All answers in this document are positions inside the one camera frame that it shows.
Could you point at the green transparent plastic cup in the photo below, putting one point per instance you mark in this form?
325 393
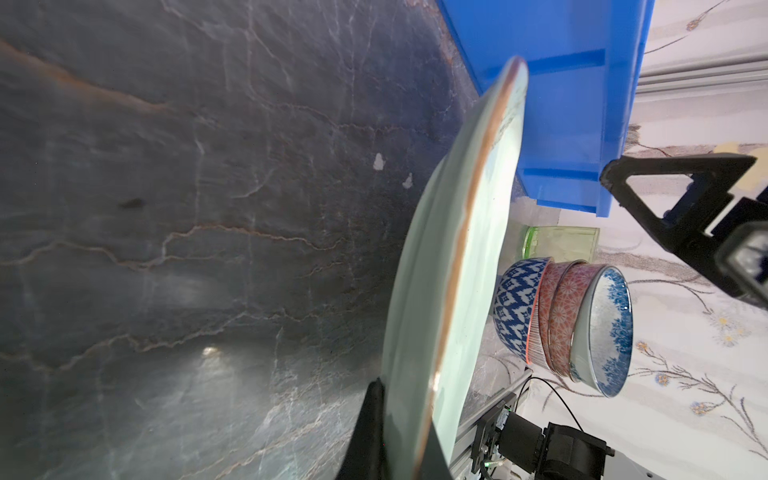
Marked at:
562 243

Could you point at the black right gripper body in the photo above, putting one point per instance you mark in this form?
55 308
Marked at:
734 256

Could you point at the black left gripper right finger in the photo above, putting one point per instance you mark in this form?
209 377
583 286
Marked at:
434 465

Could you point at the blue plastic bin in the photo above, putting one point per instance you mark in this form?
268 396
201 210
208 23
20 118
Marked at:
584 59

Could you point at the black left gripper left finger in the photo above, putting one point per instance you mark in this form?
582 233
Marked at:
365 455

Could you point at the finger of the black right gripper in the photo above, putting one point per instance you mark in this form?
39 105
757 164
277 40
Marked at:
703 216

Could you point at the red patterned bowl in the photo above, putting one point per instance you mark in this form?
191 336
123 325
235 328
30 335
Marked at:
557 303

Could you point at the blue white patterned bowl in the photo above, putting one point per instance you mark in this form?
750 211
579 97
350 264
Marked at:
602 341

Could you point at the light green ceramic plate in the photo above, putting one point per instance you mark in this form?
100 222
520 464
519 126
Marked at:
447 275

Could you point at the aluminium corner frame post right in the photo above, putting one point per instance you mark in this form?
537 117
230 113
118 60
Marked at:
703 76

